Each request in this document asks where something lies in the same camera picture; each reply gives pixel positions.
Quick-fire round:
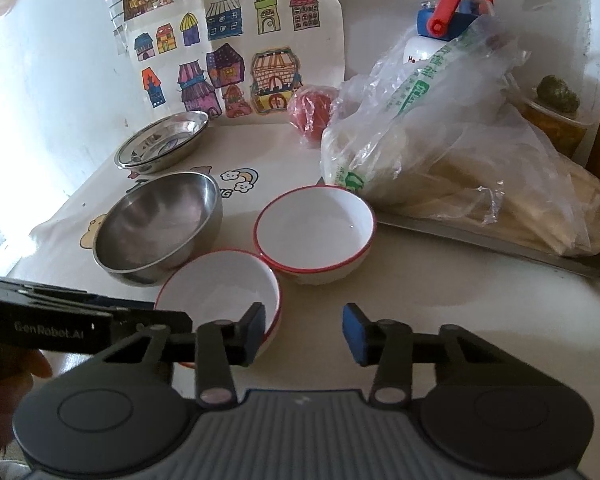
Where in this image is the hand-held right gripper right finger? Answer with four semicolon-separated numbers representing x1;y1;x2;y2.
342;302;516;407

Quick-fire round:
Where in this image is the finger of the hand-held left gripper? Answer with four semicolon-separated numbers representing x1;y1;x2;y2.
110;306;192;342

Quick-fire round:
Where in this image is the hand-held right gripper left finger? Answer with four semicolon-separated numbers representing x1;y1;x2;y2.
94;302;268;409

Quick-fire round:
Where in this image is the white red-rimmed bowl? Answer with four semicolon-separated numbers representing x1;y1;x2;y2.
154;250;283;368
253;186;377;286

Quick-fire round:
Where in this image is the stainless steel bowl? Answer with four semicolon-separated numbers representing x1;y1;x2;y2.
92;171;224;287

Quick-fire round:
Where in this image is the stainless steel plate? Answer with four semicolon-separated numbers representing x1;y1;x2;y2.
116;110;210;171
118;156;203;176
115;150;206;173

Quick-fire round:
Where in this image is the person's left hand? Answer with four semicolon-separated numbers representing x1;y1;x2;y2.
0;349;54;466

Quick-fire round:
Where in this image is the clear plastic bag of noodles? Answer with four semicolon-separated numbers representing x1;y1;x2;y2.
320;12;600;257

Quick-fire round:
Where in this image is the red fruit in clear bag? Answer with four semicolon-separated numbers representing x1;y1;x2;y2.
287;85;339;149

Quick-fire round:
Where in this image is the metal tray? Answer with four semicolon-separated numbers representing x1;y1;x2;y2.
320;175;600;281

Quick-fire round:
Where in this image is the clear plastic food container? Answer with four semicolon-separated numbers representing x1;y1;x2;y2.
522;97;596;159

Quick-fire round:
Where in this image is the colourful houses drawing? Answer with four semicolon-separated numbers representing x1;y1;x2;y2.
114;0;346;124

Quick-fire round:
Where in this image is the green lumpy object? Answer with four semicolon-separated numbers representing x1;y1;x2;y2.
536;75;580;114

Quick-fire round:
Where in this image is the white bottle with blue lid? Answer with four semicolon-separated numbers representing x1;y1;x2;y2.
402;0;501;77

